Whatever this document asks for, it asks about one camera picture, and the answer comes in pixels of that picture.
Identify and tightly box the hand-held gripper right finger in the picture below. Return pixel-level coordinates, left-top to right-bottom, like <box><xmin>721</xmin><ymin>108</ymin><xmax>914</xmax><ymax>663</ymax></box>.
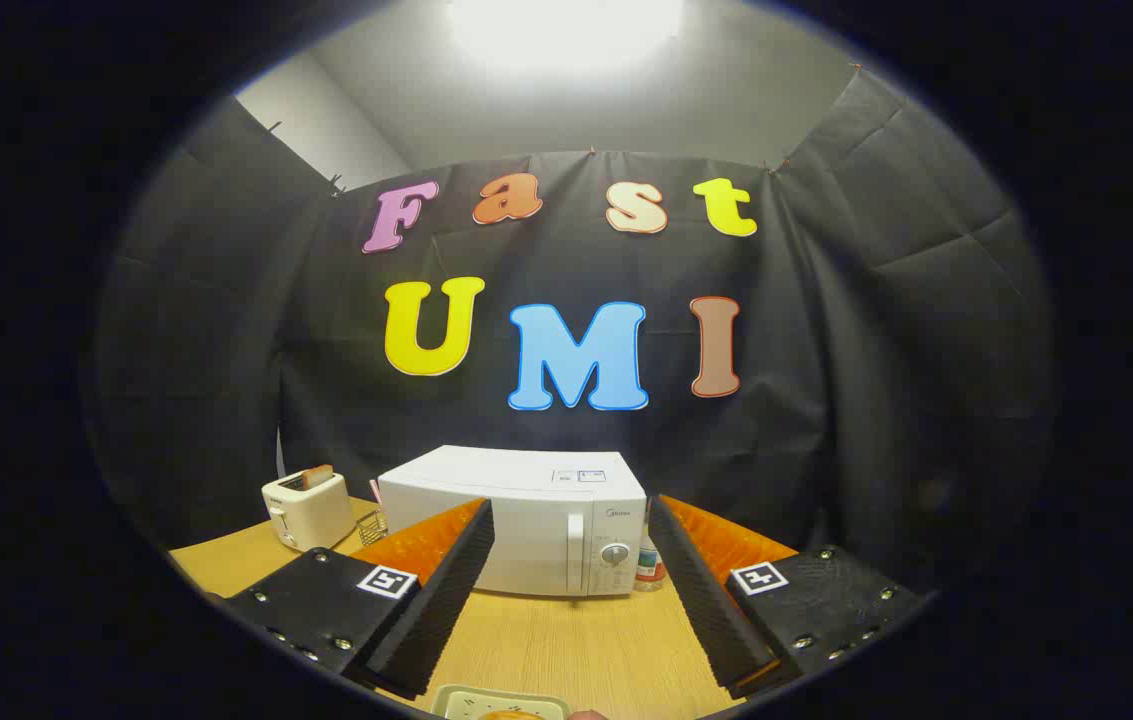
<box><xmin>647</xmin><ymin>494</ymin><xmax>928</xmax><ymax>701</ymax></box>

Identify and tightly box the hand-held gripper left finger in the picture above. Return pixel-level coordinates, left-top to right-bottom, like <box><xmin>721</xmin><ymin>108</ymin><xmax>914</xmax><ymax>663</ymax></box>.
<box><xmin>221</xmin><ymin>498</ymin><xmax>497</xmax><ymax>701</ymax></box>

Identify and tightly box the white microwave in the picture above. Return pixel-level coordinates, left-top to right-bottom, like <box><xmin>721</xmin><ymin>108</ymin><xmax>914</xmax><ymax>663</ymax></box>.
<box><xmin>378</xmin><ymin>445</ymin><xmax>648</xmax><ymax>599</ymax></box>

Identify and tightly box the clear plastic water bottle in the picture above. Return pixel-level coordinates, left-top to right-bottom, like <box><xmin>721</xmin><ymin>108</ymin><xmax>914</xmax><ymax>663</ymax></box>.
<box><xmin>634</xmin><ymin>500</ymin><xmax>668</xmax><ymax>593</ymax></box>

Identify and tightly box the pale green tray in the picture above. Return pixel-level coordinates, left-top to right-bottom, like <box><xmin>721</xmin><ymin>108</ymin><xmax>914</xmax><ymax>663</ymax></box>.
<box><xmin>431</xmin><ymin>684</ymin><xmax>575</xmax><ymax>720</ymax></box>

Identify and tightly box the white toaster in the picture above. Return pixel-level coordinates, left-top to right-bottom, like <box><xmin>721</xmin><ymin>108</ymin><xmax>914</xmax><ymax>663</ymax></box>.
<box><xmin>261</xmin><ymin>468</ymin><xmax>357</xmax><ymax>552</ymax></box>

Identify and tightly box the black backdrop cloth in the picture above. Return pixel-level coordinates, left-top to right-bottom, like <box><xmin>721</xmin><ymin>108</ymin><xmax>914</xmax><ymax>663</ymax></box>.
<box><xmin>86</xmin><ymin>65</ymin><xmax>1059</xmax><ymax>591</ymax></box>

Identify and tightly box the ceiling light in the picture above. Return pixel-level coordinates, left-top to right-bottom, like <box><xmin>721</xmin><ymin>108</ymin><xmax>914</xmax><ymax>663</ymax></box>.
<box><xmin>446</xmin><ymin>0</ymin><xmax>689</xmax><ymax>73</ymax></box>

